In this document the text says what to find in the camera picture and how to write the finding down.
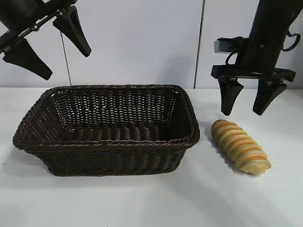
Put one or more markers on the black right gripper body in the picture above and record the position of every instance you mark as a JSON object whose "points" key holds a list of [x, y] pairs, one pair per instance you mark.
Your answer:
{"points": [[262, 54]]}

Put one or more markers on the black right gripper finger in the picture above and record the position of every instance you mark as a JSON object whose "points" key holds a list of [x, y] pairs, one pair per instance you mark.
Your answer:
{"points": [[267, 97], [229, 94]]}

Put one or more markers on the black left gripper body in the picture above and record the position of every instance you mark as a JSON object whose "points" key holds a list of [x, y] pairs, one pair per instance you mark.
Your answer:
{"points": [[21, 14]]}

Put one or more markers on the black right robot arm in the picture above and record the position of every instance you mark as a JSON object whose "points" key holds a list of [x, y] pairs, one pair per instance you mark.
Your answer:
{"points": [[274, 14]]}

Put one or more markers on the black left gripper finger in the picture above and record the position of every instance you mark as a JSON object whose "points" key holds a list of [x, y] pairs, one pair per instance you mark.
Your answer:
{"points": [[75, 35], [28, 61]]}

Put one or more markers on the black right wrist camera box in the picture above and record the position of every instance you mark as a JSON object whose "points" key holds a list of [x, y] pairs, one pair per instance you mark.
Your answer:
{"points": [[227, 45]]}

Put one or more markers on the dark brown woven wicker basket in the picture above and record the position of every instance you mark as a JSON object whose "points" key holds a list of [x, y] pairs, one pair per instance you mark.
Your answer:
{"points": [[106, 151]]}

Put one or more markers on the long striped twisted bread loaf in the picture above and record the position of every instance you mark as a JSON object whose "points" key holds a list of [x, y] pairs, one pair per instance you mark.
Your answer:
{"points": [[240, 147]]}

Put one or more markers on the grey metal wall strip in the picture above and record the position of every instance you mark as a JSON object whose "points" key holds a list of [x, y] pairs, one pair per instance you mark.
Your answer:
{"points": [[198, 47]]}

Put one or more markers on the thin dark wall strip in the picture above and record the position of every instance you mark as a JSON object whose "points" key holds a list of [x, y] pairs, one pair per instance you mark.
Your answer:
{"points": [[66, 61]]}

